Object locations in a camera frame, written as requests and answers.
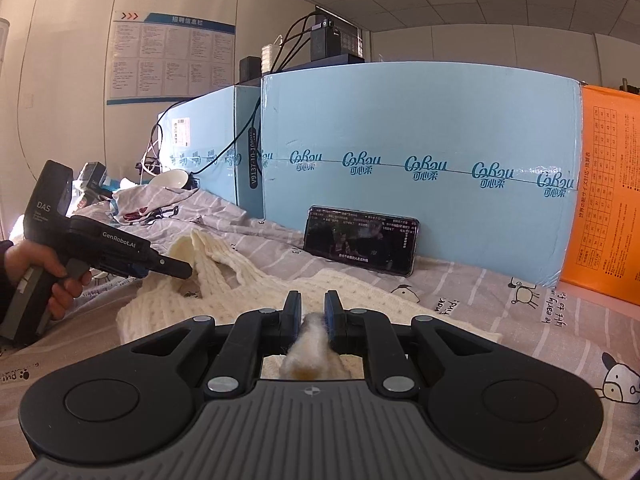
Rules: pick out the black power adapter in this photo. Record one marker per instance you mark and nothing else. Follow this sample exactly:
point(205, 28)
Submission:
point(322, 40)

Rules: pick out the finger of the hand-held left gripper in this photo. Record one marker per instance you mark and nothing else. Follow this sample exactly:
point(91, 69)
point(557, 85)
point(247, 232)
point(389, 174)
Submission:
point(172, 267)

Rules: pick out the white knit sweater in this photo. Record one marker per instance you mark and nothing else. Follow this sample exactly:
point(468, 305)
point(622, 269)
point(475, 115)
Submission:
point(240, 280)

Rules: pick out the small black box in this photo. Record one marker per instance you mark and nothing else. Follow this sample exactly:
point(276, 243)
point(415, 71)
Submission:
point(250, 69)

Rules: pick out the white bowl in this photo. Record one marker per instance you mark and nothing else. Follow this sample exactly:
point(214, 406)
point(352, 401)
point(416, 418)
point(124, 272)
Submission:
point(170, 180)

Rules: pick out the dark blue flat box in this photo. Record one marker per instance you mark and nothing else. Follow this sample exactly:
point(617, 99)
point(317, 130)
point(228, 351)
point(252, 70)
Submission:
point(325, 60)

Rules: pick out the person's left hand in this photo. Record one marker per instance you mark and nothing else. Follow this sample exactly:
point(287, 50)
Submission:
point(37, 255)

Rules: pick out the dark device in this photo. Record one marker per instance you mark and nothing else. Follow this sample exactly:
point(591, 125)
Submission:
point(90, 180)

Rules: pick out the large light blue cardboard box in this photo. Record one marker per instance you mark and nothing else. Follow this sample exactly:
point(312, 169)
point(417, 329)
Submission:
point(415, 125)

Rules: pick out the orange cardboard box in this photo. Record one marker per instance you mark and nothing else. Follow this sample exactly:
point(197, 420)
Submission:
point(607, 195)

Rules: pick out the black vented device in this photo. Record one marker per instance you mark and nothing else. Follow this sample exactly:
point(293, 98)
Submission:
point(347, 39)

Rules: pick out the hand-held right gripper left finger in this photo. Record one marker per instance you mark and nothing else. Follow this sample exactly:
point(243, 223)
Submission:
point(292, 306)

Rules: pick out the black smartphone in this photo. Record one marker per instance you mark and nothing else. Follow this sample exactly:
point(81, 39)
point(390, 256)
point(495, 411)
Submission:
point(360, 245)

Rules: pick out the grey printed cloth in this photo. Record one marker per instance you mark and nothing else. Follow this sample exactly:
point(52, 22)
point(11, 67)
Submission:
point(145, 202)

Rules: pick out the wall poster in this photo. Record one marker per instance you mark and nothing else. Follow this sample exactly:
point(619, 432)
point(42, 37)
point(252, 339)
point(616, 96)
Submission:
point(170, 55)

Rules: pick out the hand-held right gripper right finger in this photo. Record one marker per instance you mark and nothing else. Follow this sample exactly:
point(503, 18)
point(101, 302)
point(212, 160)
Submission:
point(332, 306)

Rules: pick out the small light blue cardboard box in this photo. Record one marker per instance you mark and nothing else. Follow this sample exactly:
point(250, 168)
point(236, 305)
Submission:
point(215, 130)

